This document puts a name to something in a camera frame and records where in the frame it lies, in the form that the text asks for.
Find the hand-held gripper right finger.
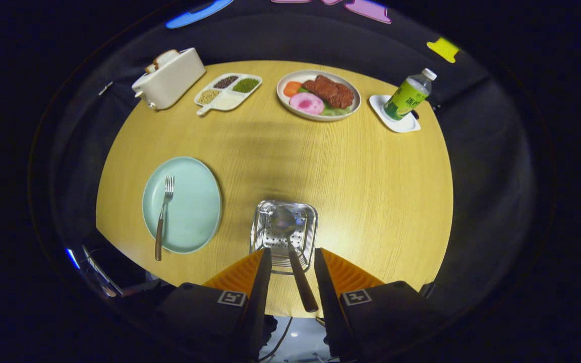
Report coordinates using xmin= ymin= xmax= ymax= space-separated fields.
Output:
xmin=314 ymin=247 xmax=447 ymax=361

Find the wooden handle metal fork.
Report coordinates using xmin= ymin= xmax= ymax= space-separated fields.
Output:
xmin=155 ymin=175 xmax=175 ymax=262

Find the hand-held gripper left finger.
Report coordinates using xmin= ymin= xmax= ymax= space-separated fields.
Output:
xmin=157 ymin=247 xmax=272 ymax=361

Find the white divided dish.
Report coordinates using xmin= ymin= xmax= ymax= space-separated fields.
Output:
xmin=194 ymin=73 xmax=263 ymax=116

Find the green bean pile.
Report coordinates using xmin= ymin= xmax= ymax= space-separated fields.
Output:
xmin=233 ymin=78 xmax=260 ymax=94

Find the pink round ham slice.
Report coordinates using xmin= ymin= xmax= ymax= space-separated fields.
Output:
xmin=289 ymin=92 xmax=325 ymax=115

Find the white toaster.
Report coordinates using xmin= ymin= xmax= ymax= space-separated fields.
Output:
xmin=132 ymin=47 xmax=206 ymax=111

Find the wooden handle metal spoon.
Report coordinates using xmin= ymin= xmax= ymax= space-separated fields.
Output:
xmin=269 ymin=206 xmax=319 ymax=313

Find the black cable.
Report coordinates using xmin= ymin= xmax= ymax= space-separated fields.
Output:
xmin=258 ymin=317 xmax=294 ymax=362

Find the white round food plate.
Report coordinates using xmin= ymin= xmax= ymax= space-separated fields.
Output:
xmin=276 ymin=70 xmax=362 ymax=122

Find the brown meat piece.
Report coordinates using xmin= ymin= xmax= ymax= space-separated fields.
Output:
xmin=302 ymin=75 xmax=355 ymax=109

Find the white square coaster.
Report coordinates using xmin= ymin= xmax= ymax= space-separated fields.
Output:
xmin=369 ymin=94 xmax=421 ymax=134

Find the small metal tray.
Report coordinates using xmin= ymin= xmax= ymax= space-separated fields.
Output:
xmin=249 ymin=200 xmax=319 ymax=275

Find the mint green plate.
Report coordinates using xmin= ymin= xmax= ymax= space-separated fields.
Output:
xmin=142 ymin=156 xmax=223 ymax=254

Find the green label drink bottle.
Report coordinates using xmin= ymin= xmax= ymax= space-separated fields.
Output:
xmin=383 ymin=68 xmax=438 ymax=121

